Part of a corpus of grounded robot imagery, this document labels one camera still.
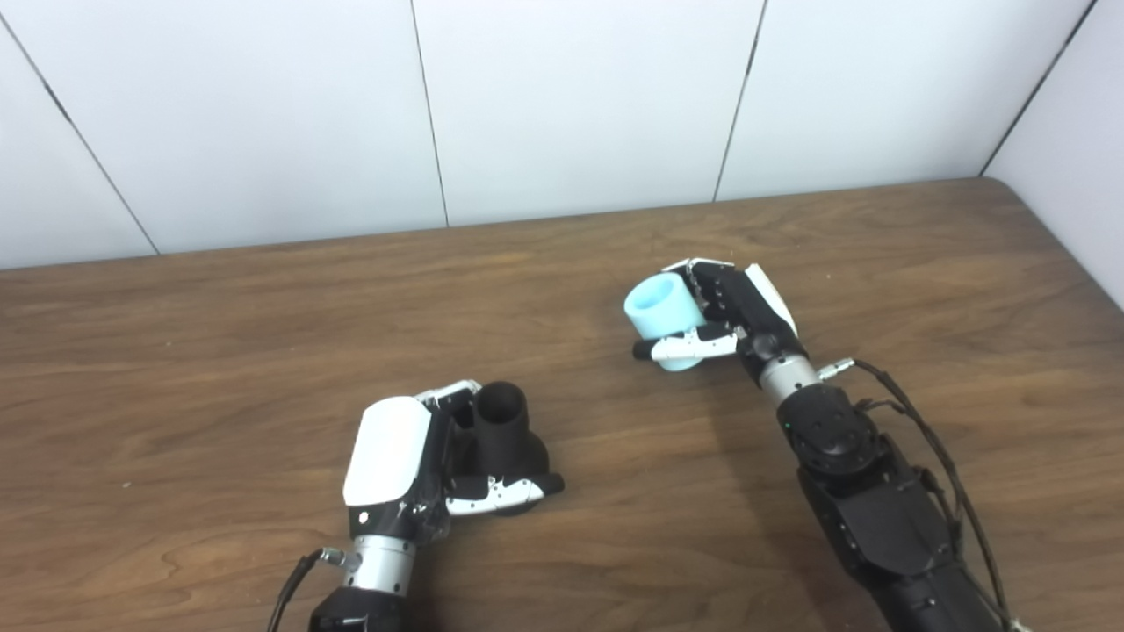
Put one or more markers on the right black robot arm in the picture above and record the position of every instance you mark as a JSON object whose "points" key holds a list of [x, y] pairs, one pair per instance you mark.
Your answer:
{"points": [[869, 500]]}

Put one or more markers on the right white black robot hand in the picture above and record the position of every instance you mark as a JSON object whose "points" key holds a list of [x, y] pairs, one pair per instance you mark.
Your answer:
{"points": [[755, 312]]}

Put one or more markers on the black funnel-shaped nozzle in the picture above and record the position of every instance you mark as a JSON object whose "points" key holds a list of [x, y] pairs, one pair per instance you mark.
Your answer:
{"points": [[505, 439]]}

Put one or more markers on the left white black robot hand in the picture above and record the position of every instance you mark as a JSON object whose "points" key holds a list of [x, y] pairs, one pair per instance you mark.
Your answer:
{"points": [[386, 452]]}

